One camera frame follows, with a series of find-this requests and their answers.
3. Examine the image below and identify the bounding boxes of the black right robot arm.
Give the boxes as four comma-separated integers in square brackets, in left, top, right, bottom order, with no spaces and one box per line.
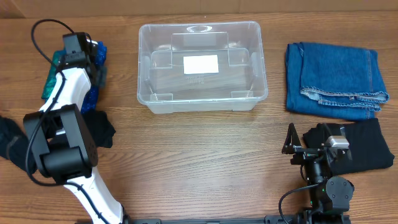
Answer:
[278,123,354,223]

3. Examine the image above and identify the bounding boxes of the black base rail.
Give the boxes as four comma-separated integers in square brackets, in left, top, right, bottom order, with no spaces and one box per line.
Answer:
[123,215,351,224]

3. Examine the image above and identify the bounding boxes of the dark navy knit garment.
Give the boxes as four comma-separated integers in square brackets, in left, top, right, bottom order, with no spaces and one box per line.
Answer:
[0,117,29,171]

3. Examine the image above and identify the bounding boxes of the white label in bin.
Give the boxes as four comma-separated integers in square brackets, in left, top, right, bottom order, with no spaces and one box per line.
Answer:
[183,55,219,75]

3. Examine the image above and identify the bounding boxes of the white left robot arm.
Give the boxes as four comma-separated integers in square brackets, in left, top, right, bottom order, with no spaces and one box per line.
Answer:
[24,32,130,223]

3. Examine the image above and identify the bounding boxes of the folded black garment right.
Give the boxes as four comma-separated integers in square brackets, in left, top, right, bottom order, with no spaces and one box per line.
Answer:
[303,118,394,175]

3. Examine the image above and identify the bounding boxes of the small black cloth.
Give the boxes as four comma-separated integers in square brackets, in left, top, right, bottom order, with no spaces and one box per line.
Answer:
[83,110,116,148]

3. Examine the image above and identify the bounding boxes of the blue green sequin garment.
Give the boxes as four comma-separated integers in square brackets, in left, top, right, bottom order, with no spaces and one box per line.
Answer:
[41,41,107,114]

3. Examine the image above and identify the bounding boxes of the folded blue denim jeans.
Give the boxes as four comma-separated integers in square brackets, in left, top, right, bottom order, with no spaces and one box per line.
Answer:
[285,42,390,121]

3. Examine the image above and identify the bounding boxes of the clear plastic storage bin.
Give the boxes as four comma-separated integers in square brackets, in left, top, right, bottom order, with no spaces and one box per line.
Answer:
[137,21,269,114]

